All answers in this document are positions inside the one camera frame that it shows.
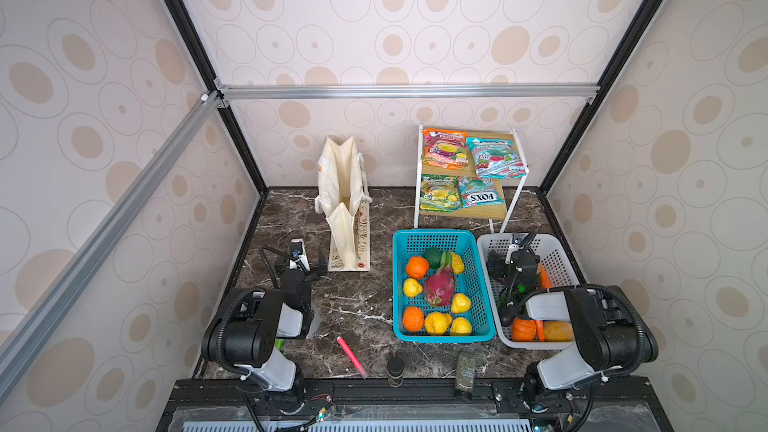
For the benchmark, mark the horizontal aluminium frame bar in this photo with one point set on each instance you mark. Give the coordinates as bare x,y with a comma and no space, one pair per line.
415,91

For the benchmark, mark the teal Fox's candy bag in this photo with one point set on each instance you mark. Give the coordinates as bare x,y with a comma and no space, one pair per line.
478,191

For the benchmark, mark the black small jar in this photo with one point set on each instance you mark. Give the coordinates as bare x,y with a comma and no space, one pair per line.
395,368

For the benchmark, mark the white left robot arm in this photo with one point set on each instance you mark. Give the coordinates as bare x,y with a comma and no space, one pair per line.
242,336

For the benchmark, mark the orange toy orange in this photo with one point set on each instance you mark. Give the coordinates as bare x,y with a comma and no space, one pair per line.
417,267
413,319

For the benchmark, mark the teal plastic basket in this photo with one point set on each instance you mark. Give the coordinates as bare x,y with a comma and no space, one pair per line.
408,243

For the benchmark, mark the orange lower toy orange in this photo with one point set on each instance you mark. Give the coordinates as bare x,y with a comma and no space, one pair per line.
413,319

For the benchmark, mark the yellow toy mango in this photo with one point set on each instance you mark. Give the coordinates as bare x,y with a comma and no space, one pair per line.
558,331

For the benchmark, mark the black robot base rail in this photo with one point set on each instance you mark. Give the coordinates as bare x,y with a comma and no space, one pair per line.
628,404

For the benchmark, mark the pink marker pen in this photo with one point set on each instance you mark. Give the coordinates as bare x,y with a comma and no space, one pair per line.
352,357

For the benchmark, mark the green lemon candy bag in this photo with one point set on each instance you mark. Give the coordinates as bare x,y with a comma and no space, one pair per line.
439,193

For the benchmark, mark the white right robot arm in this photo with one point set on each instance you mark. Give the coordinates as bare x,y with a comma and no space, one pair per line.
593,332

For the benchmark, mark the left aluminium frame bar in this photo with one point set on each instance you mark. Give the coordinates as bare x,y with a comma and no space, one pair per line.
47,314

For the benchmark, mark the orange toy carrot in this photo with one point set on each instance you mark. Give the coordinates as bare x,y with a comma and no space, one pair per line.
543,278

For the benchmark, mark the teal mint candy bag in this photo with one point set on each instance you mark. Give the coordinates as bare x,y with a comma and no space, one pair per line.
496,158

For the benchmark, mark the small orange toy pumpkin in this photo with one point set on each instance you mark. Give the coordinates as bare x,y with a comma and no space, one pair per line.
523,330

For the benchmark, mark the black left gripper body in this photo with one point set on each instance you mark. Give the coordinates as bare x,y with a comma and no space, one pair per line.
309,275

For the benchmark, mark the green toy avocado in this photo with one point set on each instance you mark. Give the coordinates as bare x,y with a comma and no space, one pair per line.
434,257

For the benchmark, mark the pink dragon fruit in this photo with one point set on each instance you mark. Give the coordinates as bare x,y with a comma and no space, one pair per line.
439,288

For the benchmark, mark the cream canvas grocery bag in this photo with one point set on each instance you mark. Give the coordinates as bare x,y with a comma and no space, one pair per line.
343,198

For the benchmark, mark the orange fruits candy bag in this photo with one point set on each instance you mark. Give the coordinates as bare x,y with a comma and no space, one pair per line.
445,149

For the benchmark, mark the orange upper toy orange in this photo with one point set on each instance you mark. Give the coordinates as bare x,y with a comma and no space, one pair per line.
417,267

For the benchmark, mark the white plastic basket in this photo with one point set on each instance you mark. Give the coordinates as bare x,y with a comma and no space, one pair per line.
554,261

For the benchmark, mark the yellow toy fruit top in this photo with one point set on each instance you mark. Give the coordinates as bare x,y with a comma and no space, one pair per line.
457,263

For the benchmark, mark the yellow toy lemon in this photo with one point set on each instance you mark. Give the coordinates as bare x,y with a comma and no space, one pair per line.
412,288

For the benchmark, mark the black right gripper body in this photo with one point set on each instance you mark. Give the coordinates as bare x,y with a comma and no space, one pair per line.
512,279

